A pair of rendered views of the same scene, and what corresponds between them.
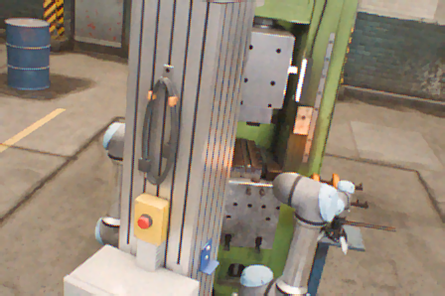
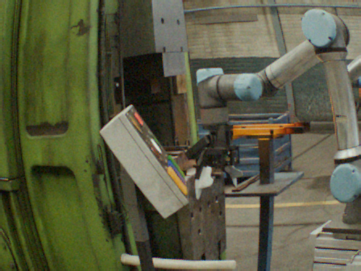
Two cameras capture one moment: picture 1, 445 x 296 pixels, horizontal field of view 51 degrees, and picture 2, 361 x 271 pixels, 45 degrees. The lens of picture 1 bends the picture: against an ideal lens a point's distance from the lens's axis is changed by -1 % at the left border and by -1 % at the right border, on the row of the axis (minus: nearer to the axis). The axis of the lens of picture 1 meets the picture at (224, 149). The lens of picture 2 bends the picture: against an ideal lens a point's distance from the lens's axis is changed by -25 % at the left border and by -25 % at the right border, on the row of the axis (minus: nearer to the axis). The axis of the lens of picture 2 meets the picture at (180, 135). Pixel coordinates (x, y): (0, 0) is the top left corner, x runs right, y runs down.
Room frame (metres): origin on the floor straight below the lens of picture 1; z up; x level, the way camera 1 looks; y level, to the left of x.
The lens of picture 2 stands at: (1.44, 1.68, 1.29)
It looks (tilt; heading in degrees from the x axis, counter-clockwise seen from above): 7 degrees down; 300
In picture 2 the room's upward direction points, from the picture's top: 6 degrees counter-clockwise
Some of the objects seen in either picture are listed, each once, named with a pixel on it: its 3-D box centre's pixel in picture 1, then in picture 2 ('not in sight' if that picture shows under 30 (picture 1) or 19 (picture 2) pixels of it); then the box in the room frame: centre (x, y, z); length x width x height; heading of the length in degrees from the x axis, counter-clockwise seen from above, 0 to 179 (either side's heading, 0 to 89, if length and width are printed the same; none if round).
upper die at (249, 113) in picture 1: (250, 102); (126, 69); (2.70, -0.11, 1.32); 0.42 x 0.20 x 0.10; 6
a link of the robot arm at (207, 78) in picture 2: not in sight; (212, 87); (2.13, 0.30, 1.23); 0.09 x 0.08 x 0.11; 168
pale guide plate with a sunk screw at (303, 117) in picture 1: (302, 120); (178, 74); (2.65, -0.43, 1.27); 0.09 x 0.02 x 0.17; 96
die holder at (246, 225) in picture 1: (243, 194); (147, 218); (2.72, -0.17, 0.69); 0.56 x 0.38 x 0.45; 6
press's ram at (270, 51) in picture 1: (263, 63); (130, 18); (2.71, -0.15, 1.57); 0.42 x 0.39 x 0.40; 6
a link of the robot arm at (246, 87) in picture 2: not in sight; (243, 87); (2.03, 0.30, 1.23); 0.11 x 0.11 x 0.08; 78
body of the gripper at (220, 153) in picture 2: not in sight; (219, 146); (2.13, 0.30, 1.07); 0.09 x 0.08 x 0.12; 160
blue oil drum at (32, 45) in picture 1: (28, 54); not in sight; (6.34, 2.91, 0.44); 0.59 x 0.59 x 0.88
